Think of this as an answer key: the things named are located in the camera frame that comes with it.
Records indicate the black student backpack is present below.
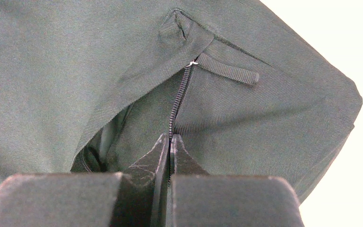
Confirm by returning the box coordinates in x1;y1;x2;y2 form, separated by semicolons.
0;0;363;201

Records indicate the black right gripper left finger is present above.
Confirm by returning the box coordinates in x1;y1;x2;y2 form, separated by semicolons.
0;134;169;227

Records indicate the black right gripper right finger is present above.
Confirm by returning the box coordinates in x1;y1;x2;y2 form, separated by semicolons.
170;134;303;227

